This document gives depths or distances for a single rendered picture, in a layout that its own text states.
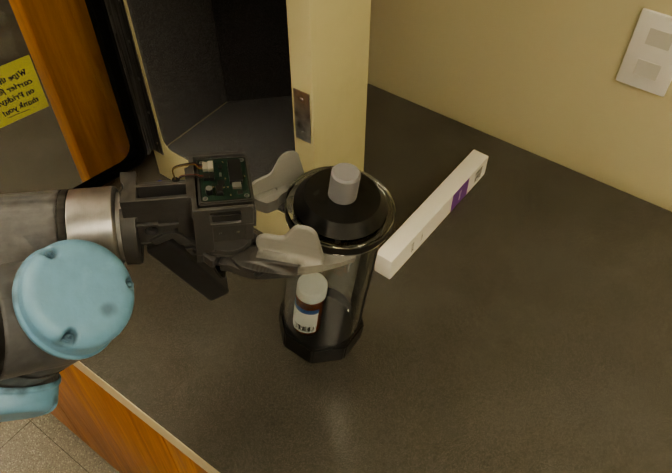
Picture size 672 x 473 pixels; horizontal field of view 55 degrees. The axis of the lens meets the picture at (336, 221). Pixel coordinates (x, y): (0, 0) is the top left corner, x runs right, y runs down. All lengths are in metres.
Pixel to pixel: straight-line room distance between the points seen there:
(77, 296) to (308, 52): 0.36
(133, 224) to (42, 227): 0.07
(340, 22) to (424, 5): 0.43
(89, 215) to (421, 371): 0.45
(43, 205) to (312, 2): 0.31
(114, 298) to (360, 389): 0.44
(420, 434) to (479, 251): 0.30
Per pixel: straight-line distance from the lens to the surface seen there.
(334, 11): 0.70
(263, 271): 0.60
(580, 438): 0.84
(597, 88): 1.07
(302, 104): 0.73
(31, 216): 0.60
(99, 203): 0.59
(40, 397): 0.58
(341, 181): 0.59
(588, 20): 1.02
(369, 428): 0.80
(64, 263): 0.44
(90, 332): 0.44
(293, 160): 0.64
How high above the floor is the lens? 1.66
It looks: 48 degrees down
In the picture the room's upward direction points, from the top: straight up
